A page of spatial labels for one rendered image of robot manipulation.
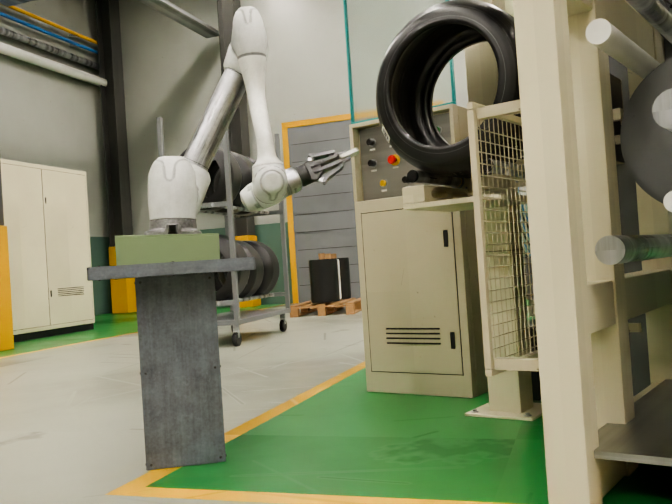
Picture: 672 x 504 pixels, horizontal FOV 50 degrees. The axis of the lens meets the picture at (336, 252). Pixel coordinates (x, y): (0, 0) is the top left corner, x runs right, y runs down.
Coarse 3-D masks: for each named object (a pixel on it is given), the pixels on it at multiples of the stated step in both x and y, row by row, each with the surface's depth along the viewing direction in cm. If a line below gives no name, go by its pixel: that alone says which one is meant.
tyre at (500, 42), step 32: (416, 32) 248; (448, 32) 269; (480, 32) 234; (512, 32) 231; (384, 64) 257; (416, 64) 276; (512, 64) 229; (384, 96) 257; (416, 96) 280; (512, 96) 229; (416, 128) 279; (480, 128) 235; (512, 128) 233; (416, 160) 251; (448, 160) 243; (480, 160) 239; (512, 160) 250
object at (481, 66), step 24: (480, 0) 274; (504, 0) 281; (480, 48) 275; (480, 72) 275; (480, 96) 275; (480, 120) 275; (504, 192) 270; (504, 240) 271; (504, 264) 271; (504, 312) 271; (528, 336) 279; (504, 384) 272; (528, 384) 276; (504, 408) 272; (528, 408) 274
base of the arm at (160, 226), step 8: (152, 224) 238; (160, 224) 236; (168, 224) 234; (176, 224) 233; (184, 224) 237; (192, 224) 240; (144, 232) 233; (152, 232) 233; (160, 232) 234; (168, 232) 232; (176, 232) 232; (184, 232) 235; (192, 232) 236; (200, 232) 237
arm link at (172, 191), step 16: (160, 160) 240; (176, 160) 240; (160, 176) 237; (176, 176) 237; (192, 176) 242; (160, 192) 236; (176, 192) 236; (192, 192) 241; (160, 208) 236; (176, 208) 236; (192, 208) 240
